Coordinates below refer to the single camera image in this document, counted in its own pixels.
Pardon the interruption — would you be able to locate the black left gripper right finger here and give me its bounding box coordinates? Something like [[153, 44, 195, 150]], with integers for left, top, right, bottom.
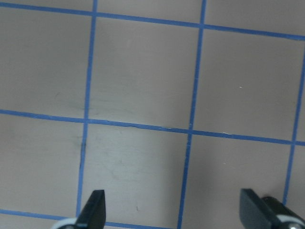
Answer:
[[239, 188, 280, 229]]

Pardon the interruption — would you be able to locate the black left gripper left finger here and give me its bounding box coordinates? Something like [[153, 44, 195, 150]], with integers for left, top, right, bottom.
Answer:
[[74, 190, 106, 229]]

